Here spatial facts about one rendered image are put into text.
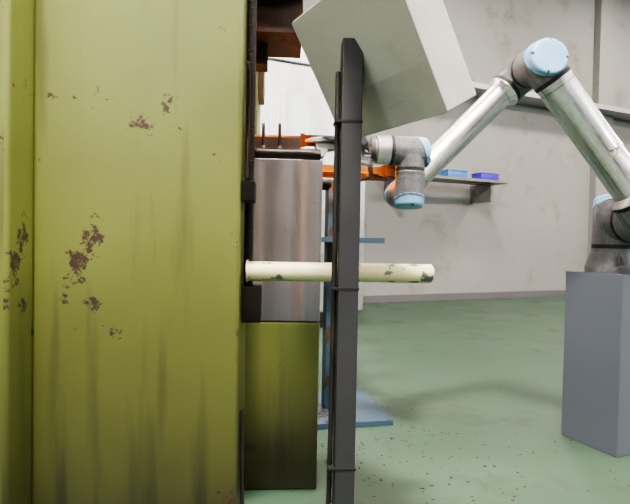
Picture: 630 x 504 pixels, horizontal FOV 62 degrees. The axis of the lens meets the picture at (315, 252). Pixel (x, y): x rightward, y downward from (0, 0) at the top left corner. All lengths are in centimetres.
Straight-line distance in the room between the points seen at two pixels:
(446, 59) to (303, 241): 67
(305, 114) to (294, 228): 274
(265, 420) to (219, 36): 98
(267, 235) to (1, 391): 71
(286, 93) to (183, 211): 300
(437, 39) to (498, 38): 643
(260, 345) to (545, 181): 645
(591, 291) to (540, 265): 550
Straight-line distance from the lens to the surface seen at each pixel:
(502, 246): 705
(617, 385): 202
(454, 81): 98
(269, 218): 143
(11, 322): 120
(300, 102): 412
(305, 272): 120
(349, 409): 105
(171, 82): 121
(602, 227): 205
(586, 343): 206
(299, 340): 146
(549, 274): 765
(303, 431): 152
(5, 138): 119
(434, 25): 98
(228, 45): 122
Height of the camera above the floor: 69
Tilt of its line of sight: 1 degrees down
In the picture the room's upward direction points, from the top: 1 degrees clockwise
